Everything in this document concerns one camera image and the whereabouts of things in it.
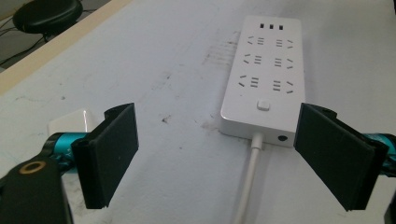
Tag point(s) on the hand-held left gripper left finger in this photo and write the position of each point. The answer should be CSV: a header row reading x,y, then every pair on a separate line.
x,y
106,158

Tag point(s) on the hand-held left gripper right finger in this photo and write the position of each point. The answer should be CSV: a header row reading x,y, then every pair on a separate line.
x,y
336,158

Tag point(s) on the white plug adapter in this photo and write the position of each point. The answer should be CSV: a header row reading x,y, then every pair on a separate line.
x,y
73,121

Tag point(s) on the black round stool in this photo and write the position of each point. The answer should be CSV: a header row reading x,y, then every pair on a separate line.
x,y
46,15

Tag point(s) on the white power strip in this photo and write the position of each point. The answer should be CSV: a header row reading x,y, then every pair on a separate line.
x,y
264,77

